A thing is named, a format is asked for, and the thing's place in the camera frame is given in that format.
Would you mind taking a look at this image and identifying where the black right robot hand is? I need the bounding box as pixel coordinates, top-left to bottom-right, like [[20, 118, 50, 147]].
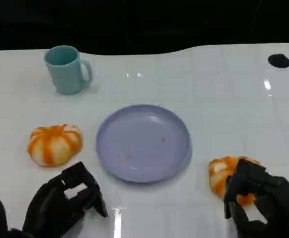
[[223, 158, 289, 238]]

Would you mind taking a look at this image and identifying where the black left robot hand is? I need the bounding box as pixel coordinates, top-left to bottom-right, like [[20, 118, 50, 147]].
[[22, 161, 109, 238]]

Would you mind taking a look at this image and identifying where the orange and white bread roll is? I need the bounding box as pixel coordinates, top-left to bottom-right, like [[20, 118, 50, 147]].
[[27, 124, 83, 167], [208, 155, 262, 207]]

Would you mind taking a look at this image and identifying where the lilac plate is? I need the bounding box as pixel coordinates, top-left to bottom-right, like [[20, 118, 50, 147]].
[[96, 104, 193, 183]]

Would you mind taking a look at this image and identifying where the pale green mug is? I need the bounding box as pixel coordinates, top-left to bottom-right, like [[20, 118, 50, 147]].
[[44, 45, 93, 95]]

